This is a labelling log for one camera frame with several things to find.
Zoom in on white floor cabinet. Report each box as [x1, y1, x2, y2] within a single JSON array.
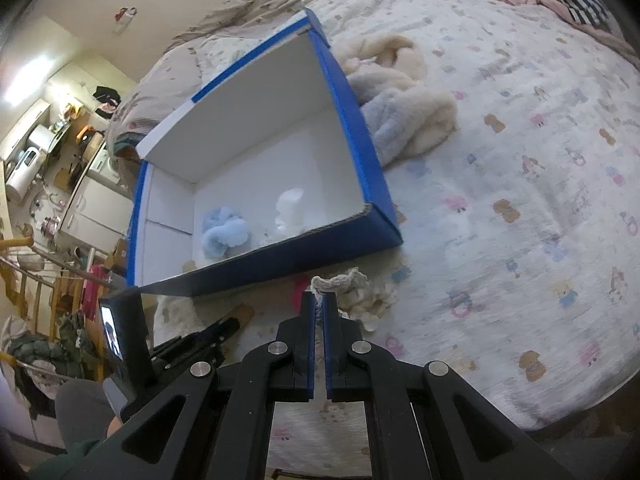
[[57, 172, 133, 248]]

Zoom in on white water heater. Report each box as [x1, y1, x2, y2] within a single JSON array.
[[4, 147, 43, 201]]

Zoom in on beige printed quilt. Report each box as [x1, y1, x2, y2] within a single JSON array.
[[165, 0, 431, 56]]

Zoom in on yellow wooden rack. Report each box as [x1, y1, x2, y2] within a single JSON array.
[[0, 240, 101, 321]]

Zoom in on clothes hanging on wall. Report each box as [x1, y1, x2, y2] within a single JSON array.
[[92, 86, 123, 121]]

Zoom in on white fluffy cloth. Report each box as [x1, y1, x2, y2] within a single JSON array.
[[152, 295, 206, 346]]

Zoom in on beige knitted sock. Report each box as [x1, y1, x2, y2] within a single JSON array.
[[310, 267, 398, 333]]

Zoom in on person's grey trouser leg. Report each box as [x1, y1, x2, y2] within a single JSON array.
[[54, 379, 118, 456]]

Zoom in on white washing machine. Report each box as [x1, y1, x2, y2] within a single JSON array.
[[82, 145, 121, 186]]

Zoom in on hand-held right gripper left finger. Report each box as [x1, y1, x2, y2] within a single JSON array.
[[65, 290, 317, 480]]

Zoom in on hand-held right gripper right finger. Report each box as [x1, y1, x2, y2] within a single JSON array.
[[322, 291, 571, 480]]

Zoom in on light blue fluffy sock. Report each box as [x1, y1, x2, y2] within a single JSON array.
[[200, 205, 251, 261]]

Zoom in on blue cardboard box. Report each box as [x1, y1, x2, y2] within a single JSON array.
[[125, 7, 405, 298]]

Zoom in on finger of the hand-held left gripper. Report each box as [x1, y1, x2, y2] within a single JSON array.
[[150, 316, 241, 356], [150, 332, 228, 368]]

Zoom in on green clothes pile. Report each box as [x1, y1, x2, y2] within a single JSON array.
[[10, 310, 101, 386]]

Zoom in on cream fluffy garment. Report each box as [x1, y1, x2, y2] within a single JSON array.
[[332, 34, 458, 168]]

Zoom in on person's left forearm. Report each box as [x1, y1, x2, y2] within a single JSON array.
[[25, 417, 126, 480]]

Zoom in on white fluffy sock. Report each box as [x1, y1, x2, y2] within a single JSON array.
[[274, 188, 307, 235]]

